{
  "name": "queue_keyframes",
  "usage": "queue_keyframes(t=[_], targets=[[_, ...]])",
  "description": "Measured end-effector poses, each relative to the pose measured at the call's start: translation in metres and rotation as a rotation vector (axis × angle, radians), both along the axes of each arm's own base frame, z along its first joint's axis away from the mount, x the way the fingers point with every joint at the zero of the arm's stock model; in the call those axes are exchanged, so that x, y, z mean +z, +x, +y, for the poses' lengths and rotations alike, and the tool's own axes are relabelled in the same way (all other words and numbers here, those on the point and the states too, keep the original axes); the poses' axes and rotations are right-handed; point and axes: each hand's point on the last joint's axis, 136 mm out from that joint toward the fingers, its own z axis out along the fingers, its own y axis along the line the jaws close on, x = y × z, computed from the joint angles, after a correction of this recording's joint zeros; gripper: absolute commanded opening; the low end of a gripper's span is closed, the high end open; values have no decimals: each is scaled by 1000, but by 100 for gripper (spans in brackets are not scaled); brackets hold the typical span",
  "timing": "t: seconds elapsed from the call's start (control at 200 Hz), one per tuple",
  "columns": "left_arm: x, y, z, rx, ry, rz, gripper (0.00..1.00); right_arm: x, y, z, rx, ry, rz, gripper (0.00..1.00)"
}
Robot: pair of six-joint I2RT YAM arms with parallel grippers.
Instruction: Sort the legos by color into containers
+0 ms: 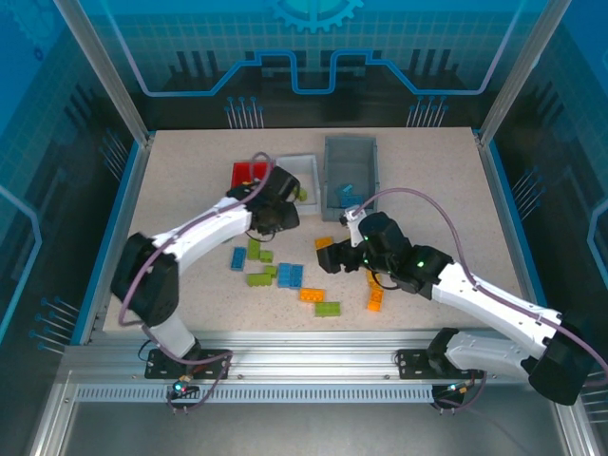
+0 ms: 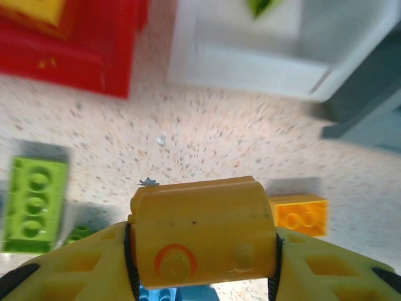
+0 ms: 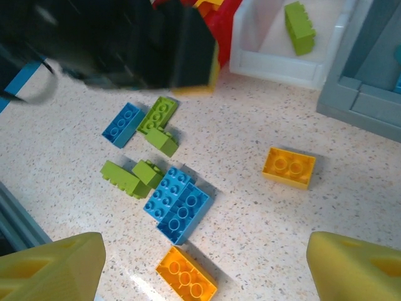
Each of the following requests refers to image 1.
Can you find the orange lego brick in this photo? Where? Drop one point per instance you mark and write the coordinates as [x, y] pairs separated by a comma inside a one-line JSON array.
[[312, 295], [374, 281], [375, 300], [324, 242]]

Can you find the blue lego brick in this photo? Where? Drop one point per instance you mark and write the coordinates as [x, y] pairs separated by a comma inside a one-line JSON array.
[[297, 276], [343, 199], [238, 258], [350, 189], [284, 275]]

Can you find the long green lego brick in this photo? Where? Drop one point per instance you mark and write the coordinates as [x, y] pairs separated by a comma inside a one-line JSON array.
[[259, 280]]

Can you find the white plastic bin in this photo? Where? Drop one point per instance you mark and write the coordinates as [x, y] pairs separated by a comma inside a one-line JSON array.
[[304, 172]]

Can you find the red plastic bin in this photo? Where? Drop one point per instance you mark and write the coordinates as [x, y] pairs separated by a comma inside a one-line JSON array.
[[242, 171]]

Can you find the gray plastic storage bin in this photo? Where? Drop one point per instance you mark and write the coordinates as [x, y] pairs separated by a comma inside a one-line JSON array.
[[349, 157]]

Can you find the aluminium front beam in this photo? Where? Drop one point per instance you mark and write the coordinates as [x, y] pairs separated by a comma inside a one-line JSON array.
[[309, 351]]

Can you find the small circuit board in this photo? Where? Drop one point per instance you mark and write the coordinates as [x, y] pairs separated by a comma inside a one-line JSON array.
[[456, 389], [183, 388]]

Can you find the blue printed back panel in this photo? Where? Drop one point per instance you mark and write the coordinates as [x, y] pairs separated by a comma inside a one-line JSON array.
[[332, 47]]

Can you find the steel base tray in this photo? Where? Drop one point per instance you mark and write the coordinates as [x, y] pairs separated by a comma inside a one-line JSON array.
[[309, 432]]

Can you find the blue printed side panel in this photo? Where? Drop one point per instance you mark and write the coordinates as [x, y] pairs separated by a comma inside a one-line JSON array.
[[570, 142], [38, 142]]

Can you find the aluminium side rail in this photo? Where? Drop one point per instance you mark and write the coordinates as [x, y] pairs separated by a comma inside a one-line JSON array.
[[138, 176], [513, 237]]

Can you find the aluminium frame post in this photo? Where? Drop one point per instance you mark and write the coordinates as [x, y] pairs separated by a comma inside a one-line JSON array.
[[116, 81], [520, 71]]

